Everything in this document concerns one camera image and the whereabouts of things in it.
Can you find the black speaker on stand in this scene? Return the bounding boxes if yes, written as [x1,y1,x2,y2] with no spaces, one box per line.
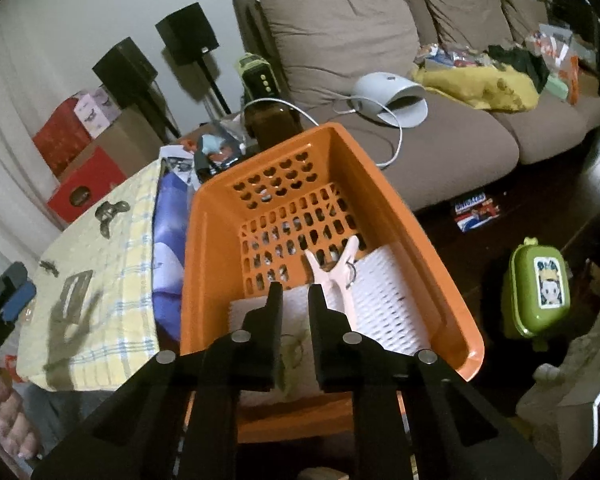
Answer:
[92,36,181,143]
[155,1,233,116]

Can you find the light green box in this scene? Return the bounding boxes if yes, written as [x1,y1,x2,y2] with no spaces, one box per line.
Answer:
[542,72,571,101]

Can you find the white curtain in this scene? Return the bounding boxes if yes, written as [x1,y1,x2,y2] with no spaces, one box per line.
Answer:
[0,75,61,281]

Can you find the purple printed blanket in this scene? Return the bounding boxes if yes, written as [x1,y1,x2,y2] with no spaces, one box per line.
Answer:
[151,170,201,346]

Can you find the small brown back cushion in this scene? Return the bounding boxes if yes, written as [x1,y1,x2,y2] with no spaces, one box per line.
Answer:
[500,0,551,43]

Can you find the brown cardboard box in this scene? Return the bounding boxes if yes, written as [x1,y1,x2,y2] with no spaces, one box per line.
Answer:
[60,107,171,183]

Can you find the green case with cartoon sticker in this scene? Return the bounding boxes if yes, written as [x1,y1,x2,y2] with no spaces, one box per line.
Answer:
[500,236,572,348]

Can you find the large brown back cushion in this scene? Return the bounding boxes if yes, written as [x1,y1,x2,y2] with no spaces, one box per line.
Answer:
[252,0,421,106]

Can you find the yellow plaid cloth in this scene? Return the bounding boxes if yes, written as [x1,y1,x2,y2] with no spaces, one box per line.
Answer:
[17,160,163,393]

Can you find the dark garment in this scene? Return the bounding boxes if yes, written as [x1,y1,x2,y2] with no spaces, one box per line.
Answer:
[487,45,551,93]

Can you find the large photo print board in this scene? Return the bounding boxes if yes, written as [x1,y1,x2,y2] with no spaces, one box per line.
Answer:
[517,355,600,461]

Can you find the dark wooden cabinet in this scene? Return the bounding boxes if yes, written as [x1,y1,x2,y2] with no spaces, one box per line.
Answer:
[535,0,600,98]

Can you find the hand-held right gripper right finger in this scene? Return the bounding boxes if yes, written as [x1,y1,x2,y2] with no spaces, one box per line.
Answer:
[307,284,561,480]

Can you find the white printed leaflet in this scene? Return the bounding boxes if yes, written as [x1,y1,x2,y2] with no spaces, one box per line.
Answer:
[159,144,201,186]

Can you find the medium brown back cushion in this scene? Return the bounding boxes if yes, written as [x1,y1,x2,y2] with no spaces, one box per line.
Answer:
[412,0,513,53]

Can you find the white orange paper bag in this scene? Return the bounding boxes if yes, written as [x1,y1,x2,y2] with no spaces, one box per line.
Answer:
[527,22,581,106]

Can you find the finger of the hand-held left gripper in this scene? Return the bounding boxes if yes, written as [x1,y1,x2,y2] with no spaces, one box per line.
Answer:
[1,280,38,323]
[0,262,29,302]

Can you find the pink large clip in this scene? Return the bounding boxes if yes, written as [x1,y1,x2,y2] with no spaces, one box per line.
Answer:
[302,235,363,333]

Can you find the grey stone pattern cloth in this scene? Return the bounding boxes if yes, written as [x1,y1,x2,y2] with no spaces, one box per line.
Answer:
[515,302,600,421]

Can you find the yellow bag on sofa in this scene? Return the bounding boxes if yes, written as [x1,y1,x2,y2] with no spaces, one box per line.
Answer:
[411,62,540,111]

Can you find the blue red snack box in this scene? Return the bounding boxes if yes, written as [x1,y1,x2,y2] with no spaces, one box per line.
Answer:
[450,192,505,233]

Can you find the white foam net sheet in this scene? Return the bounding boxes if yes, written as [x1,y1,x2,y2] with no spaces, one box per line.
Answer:
[228,242,433,401]

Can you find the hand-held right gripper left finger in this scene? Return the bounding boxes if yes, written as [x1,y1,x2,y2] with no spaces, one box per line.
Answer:
[32,281,285,480]

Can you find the green black portable device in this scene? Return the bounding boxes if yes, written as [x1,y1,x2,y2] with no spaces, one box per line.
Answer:
[236,52,281,106]

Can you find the white pink small box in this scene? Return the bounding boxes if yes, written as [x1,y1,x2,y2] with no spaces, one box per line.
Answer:
[74,86,120,138]

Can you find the white dome lamp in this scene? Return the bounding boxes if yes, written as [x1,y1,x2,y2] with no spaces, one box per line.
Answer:
[352,72,428,128]

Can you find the red box with oval label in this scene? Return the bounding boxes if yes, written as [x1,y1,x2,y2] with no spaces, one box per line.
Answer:
[46,146,128,225]

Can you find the white cable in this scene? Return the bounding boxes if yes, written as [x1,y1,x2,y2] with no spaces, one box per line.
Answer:
[240,95,406,168]

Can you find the pile of snack packets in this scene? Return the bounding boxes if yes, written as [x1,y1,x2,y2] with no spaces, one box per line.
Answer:
[415,42,496,71]

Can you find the red patterned box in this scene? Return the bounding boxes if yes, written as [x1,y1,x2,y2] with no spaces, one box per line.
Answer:
[32,97,93,177]

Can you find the person's bare foot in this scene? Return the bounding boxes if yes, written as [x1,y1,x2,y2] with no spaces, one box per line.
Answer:
[0,375,43,461]

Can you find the orange plastic basket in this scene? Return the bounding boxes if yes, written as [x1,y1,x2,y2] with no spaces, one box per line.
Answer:
[179,121,485,443]

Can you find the gold foil packet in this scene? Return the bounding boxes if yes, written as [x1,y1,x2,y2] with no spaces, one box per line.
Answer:
[60,270,95,308]

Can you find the brown sofa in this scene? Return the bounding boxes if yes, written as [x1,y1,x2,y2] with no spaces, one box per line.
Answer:
[232,0,600,213]

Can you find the cardboard box with clutter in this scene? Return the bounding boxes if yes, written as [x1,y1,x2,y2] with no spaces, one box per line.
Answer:
[160,120,251,186]

